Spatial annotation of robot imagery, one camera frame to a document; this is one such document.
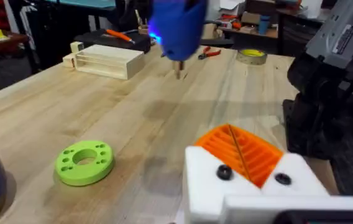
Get black flat case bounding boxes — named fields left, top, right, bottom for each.
left=73, top=29, right=152, bottom=54

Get small pale wooden block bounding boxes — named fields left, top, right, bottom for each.
left=62, top=52, right=78, bottom=69

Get green disc with holes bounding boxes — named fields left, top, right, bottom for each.
left=54, top=140, right=116, bottom=187

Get left gripper white orange left finger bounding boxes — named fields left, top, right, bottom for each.
left=183, top=124, right=262, bottom=224

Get small cream cube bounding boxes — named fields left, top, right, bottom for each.
left=70, top=40, right=85, bottom=54

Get orange handled tool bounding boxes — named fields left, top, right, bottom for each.
left=105, top=29, right=136, bottom=45

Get red handled pliers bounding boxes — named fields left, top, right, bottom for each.
left=197, top=46, right=222, bottom=61

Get pale wooden box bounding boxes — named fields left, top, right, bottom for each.
left=75, top=44, right=146, bottom=81

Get left gripper white orange right finger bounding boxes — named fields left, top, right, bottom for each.
left=229, top=124, right=330, bottom=197

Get blue cup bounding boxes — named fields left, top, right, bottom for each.
left=257, top=15, right=272, bottom=35

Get blue electric screwdriver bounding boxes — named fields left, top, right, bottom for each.
left=147, top=0, right=209, bottom=80

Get yellow tape roll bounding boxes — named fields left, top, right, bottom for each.
left=236, top=48, right=268, bottom=66

